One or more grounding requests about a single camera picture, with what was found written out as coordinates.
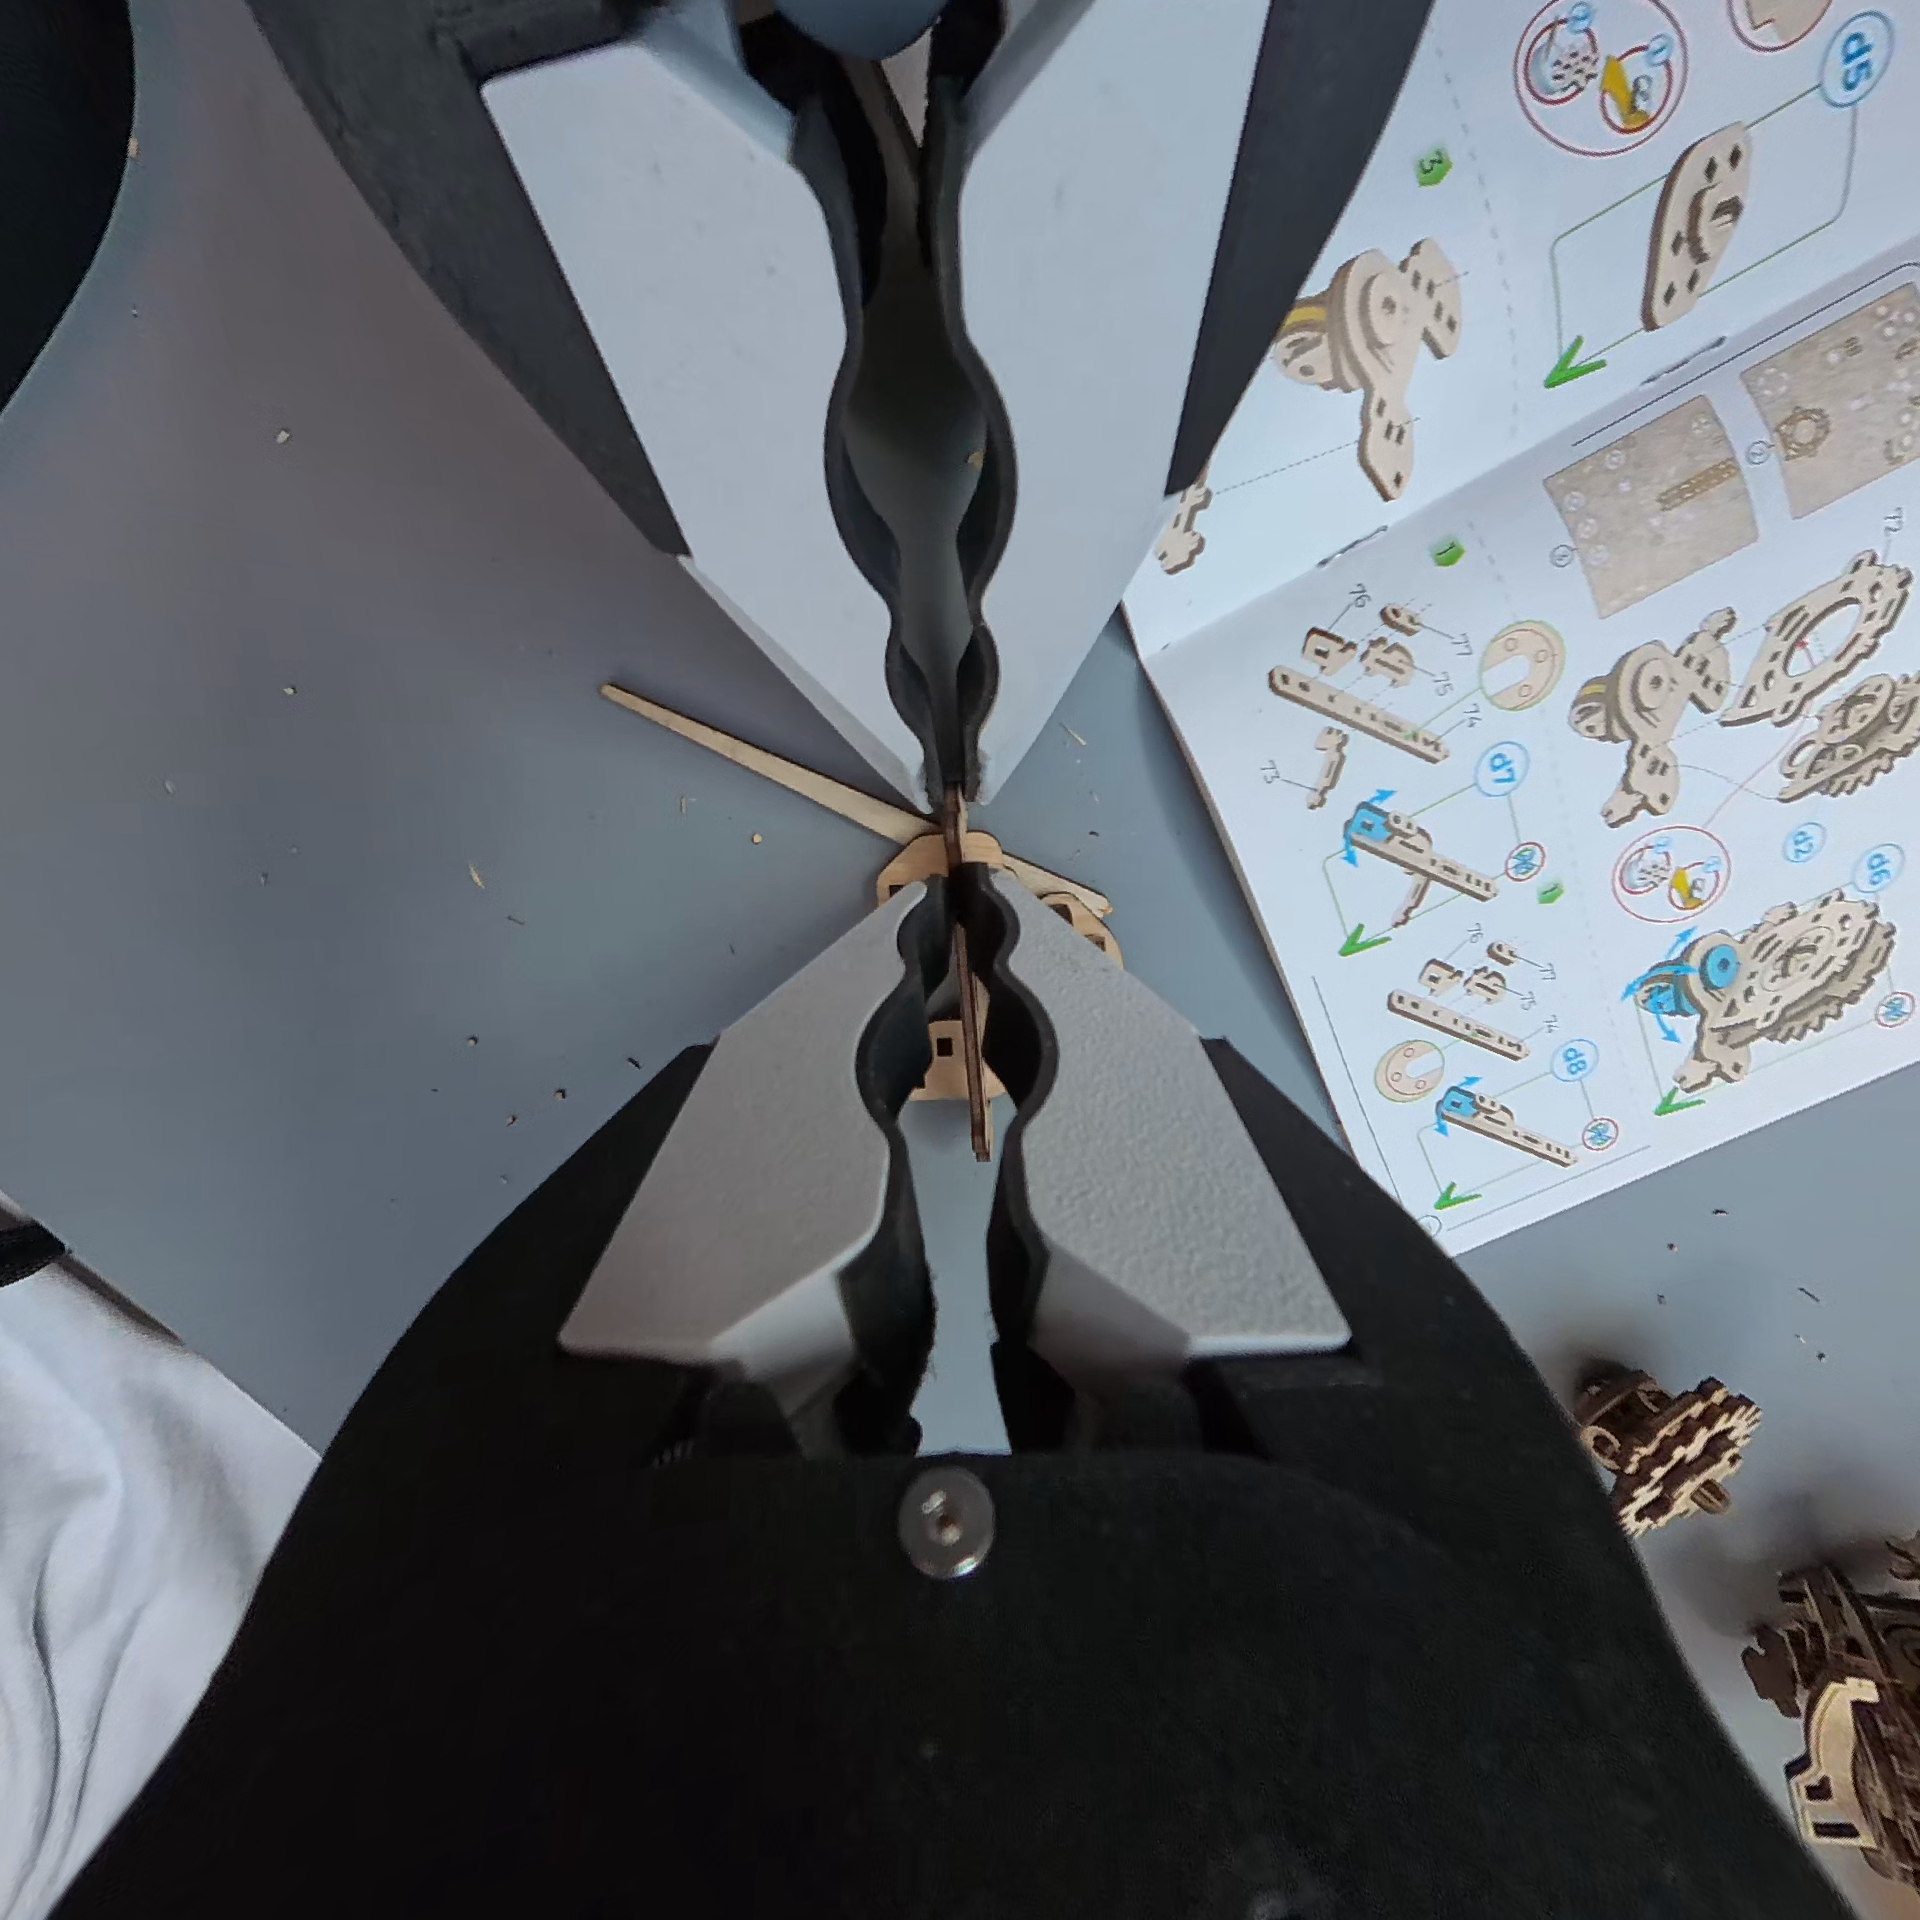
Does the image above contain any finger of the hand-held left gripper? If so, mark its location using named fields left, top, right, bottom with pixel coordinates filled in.
left=896, top=0, right=1278, bottom=798
left=480, top=0, right=985, bottom=798

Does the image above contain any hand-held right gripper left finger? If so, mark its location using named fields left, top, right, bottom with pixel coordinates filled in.
left=558, top=873, right=962, bottom=1454

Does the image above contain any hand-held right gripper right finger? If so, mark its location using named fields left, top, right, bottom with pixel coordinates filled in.
left=957, top=866, right=1352, bottom=1454

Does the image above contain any dark thin wooden plate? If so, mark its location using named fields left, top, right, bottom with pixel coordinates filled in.
left=936, top=790, right=994, bottom=1166

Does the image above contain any light wooden model base piece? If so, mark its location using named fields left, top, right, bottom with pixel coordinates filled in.
left=872, top=832, right=1127, bottom=1106

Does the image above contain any thin wooden strip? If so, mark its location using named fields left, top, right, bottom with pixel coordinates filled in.
left=599, top=683, right=938, bottom=846

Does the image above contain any model instruction booklet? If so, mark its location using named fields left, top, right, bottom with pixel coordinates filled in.
left=1121, top=0, right=1920, bottom=1259

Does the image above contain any dark round object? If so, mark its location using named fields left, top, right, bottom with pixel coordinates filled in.
left=0, top=0, right=140, bottom=414

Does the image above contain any small wooden gear assembly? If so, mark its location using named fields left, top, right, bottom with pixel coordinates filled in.
left=1575, top=1357, right=1760, bottom=1537

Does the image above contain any person's white shirt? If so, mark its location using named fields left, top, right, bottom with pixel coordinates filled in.
left=0, top=1191, right=324, bottom=1920

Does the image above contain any large wooden gear assembly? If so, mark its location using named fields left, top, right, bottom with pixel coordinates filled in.
left=1738, top=1534, right=1920, bottom=1887

